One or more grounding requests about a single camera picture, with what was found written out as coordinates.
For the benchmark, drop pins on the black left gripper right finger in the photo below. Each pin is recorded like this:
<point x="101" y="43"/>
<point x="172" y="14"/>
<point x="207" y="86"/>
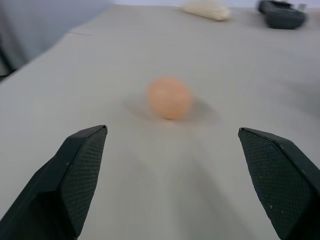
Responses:
<point x="280" y="182"/>

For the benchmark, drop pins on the cream cloth lump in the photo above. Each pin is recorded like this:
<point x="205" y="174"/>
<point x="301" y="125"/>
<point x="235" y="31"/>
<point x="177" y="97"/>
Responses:
<point x="207" y="9"/>

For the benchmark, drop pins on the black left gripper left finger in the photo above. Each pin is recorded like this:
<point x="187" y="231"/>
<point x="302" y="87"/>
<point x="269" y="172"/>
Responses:
<point x="57" y="185"/>

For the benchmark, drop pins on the light brown egg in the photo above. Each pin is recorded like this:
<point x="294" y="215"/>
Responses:
<point x="170" y="97"/>

